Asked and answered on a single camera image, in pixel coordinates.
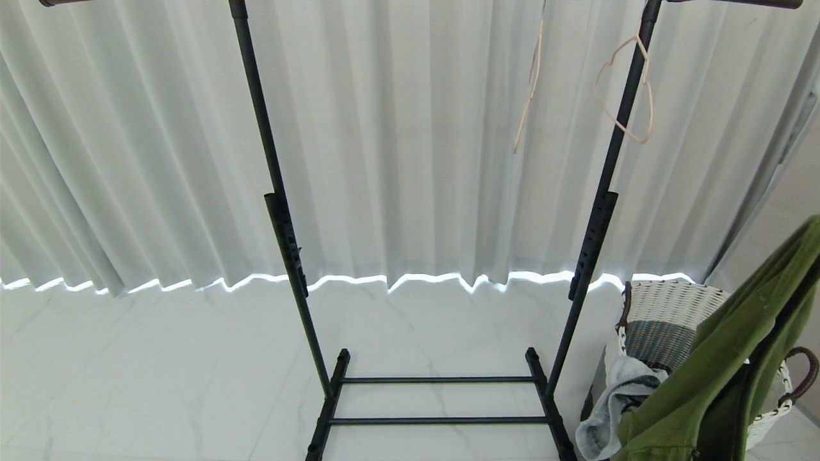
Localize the pink clothes hanger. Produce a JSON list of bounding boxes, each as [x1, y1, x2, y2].
[[512, 0, 547, 154], [594, 35, 655, 145]]

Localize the green printed shirt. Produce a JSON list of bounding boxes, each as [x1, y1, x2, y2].
[[612, 214, 820, 461]]

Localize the black clothes rack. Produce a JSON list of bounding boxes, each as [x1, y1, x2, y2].
[[38, 0, 803, 461]]

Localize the white laundry basket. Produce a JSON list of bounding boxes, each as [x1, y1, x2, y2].
[[580, 280, 820, 452]]

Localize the white curtain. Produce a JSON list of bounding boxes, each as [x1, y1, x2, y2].
[[0, 0, 820, 298]]

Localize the pale grey garment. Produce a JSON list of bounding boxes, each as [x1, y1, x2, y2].
[[575, 355, 670, 461]]

